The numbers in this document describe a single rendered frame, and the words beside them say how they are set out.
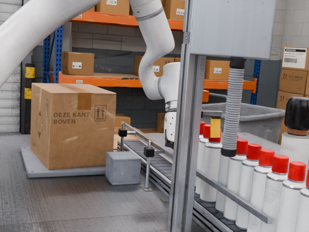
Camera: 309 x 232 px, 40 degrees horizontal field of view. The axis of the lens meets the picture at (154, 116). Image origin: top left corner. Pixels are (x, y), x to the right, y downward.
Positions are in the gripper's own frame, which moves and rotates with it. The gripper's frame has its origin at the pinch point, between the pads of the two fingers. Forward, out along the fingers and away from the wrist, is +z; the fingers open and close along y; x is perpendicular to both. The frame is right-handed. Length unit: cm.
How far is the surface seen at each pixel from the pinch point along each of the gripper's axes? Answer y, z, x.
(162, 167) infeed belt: -1.6, 2.1, 12.7
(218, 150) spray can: -0.3, -0.3, -25.0
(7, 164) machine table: -52, -3, 40
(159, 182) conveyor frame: -5.5, 7.3, 6.5
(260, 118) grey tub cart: 148, -41, 164
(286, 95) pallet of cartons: 250, -83, 253
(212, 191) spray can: -1.0, 10.6, -21.0
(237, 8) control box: -11, -27, -56
